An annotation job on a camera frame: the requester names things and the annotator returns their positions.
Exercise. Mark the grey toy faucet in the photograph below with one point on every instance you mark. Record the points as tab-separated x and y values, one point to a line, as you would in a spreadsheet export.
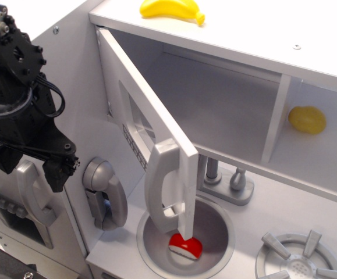
231	186

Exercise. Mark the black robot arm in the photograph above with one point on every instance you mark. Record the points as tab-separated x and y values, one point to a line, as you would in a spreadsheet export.
20	64

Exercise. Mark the silver toy sink bowl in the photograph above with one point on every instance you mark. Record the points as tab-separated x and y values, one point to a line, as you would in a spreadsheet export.
212	227

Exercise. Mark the white toy kitchen cabinet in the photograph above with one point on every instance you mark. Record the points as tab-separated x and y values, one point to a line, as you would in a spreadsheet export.
229	84

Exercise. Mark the grey toy ice dispenser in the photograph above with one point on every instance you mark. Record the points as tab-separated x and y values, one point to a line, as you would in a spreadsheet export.
14	216

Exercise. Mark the red toy sushi piece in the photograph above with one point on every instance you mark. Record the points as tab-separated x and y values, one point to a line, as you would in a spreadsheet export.
191	248

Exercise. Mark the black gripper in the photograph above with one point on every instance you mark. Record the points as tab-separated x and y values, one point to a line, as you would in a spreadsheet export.
27	126

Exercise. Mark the yellow toy lemon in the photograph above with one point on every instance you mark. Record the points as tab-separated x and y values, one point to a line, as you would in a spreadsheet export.
307	119

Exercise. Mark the grey fridge door handle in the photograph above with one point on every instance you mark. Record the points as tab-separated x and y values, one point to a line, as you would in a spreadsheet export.
27	175

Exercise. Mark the grey toy telephone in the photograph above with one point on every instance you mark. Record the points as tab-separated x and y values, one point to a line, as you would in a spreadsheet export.
105	194

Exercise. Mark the yellow toy banana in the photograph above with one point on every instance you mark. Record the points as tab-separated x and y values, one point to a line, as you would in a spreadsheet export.
183	9

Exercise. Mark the grey toy stove burner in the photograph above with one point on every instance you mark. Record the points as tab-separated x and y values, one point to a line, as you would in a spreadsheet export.
295	256

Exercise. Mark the white toy microwave door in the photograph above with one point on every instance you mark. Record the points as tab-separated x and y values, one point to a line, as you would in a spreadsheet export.
164	151

